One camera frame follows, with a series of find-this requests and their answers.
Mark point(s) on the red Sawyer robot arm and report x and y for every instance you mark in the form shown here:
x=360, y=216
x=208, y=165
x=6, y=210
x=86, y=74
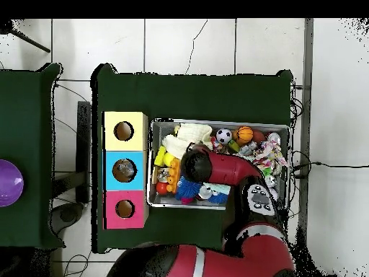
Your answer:
x=227, y=170

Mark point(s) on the light blue knitted cloth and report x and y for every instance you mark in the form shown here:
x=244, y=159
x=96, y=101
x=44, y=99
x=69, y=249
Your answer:
x=219, y=189

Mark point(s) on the cream knitted cloth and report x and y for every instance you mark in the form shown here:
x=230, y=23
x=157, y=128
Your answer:
x=190, y=132

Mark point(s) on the small orange basketball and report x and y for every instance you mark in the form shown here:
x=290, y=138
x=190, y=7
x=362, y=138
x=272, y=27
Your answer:
x=244, y=134

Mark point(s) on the wooden box with three holes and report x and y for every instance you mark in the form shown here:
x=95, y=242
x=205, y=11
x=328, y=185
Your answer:
x=139, y=173

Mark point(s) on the colourful patterned cloth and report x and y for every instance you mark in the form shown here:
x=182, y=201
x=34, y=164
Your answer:
x=271, y=157

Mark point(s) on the small soccer ball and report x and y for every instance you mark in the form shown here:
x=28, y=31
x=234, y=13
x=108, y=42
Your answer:
x=224, y=136

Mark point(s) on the blue spiky ball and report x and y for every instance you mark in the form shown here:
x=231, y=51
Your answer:
x=187, y=189

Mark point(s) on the purple bowl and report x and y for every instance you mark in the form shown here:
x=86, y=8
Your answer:
x=10, y=183

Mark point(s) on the small red ball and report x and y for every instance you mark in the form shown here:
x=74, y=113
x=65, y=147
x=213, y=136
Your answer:
x=162, y=188

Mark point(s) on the orange and purple toy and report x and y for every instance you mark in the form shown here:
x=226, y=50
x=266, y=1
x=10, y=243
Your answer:
x=174, y=173

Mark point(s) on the grey round foot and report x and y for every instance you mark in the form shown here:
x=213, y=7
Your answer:
x=67, y=215

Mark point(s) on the black tripod leg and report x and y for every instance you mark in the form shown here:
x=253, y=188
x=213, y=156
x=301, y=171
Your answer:
x=28, y=41

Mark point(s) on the shallow mesh bin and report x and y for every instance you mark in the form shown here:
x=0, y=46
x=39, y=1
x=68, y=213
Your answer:
x=161, y=203

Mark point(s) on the yellow block toy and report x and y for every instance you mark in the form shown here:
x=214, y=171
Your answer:
x=160, y=157

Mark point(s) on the dark green side tablecloth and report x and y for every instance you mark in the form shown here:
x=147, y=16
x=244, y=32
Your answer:
x=26, y=115

